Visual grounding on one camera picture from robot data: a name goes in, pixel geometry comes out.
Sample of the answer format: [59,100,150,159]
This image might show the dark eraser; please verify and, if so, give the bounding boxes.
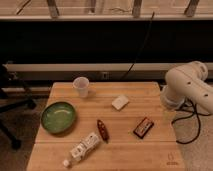
[133,117,154,139]

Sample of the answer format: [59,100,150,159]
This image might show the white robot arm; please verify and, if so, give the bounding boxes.
[160,61,213,114]

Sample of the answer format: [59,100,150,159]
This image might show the white sponge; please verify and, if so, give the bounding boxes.
[112,95,129,110]

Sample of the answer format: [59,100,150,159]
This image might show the clear plastic cup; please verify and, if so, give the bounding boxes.
[73,77,89,98]

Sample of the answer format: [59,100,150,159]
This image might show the dark red toy boat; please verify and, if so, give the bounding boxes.
[97,120,109,142]

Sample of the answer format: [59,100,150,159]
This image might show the green bowl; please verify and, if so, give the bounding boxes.
[41,101,77,134]

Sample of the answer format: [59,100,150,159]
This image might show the black office chair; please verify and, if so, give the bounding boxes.
[0,63,38,150]

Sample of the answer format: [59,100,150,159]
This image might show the wall power outlet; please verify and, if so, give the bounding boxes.
[101,72,109,80]

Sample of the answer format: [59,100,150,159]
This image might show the black hanging cable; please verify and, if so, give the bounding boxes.
[118,11,156,82]

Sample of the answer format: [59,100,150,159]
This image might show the black floor cable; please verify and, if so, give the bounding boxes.
[171,98,213,145]

